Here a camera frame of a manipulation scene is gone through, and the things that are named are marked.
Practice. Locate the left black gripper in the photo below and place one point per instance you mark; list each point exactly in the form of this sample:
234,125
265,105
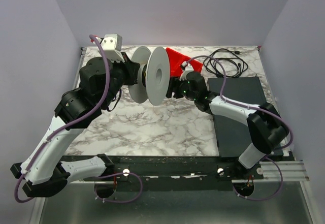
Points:
132,70

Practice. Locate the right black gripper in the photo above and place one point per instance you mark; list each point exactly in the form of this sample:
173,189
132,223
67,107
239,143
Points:
171,90

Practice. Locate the white cable spool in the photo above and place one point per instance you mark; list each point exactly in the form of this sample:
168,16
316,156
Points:
153,75

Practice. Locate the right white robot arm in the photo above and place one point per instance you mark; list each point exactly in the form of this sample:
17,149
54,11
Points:
267,129

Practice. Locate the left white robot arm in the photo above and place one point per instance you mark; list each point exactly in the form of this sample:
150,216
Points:
44,173

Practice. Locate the red plastic bin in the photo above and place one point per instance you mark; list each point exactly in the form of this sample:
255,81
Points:
176,60

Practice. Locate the dark grey mat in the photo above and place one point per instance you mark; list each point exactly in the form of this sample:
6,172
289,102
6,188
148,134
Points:
232,136

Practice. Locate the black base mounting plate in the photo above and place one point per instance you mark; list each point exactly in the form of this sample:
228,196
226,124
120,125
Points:
178,173

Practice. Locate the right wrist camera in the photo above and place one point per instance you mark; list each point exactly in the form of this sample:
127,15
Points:
186,68

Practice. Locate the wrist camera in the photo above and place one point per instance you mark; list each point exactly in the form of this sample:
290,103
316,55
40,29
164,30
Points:
111,45
186,68

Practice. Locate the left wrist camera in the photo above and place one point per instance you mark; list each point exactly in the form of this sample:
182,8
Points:
111,45

